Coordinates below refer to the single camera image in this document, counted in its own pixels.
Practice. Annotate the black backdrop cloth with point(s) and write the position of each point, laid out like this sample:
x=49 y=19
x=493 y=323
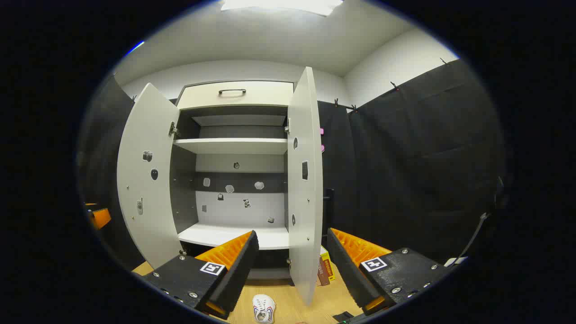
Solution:
x=101 y=144
x=405 y=180

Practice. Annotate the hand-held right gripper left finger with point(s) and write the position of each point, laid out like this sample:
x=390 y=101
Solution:
x=240 y=270

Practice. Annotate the cream cabinet drawer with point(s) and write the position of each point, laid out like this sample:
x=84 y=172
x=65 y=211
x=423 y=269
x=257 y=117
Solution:
x=261 y=96

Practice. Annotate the ceiling light panel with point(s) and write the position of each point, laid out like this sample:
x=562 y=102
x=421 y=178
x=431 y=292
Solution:
x=279 y=5

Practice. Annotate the white grey shoe cabinet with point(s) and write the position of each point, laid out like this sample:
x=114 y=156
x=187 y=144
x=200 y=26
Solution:
x=234 y=146

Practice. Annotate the white paper card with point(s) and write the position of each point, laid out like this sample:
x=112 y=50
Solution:
x=454 y=261

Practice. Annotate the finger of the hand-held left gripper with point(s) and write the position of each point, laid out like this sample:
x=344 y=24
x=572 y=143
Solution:
x=101 y=217

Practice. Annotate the white striped shoe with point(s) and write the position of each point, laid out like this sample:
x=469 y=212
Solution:
x=263 y=306

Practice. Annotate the yellow cardboard box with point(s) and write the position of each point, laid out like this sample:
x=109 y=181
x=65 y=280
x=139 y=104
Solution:
x=325 y=252

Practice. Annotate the red cardboard box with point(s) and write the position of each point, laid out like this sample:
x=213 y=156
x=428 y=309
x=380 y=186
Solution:
x=326 y=270

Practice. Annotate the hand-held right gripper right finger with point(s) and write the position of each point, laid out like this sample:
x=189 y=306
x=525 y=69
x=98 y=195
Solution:
x=346 y=274

